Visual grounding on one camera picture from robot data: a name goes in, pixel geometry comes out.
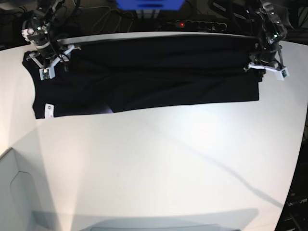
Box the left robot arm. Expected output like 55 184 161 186
227 0 289 81

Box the white power strip red switch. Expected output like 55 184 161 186
161 20 228 32

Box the white bin at table corner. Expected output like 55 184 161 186
0 146 85 231

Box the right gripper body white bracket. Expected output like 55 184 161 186
26 44 81 80

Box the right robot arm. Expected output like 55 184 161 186
21 0 81 80

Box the black T-shirt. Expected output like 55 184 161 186
22 35 264 119

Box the blue box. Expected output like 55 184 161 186
116 0 185 11

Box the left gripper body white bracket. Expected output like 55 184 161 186
244 54 289 81

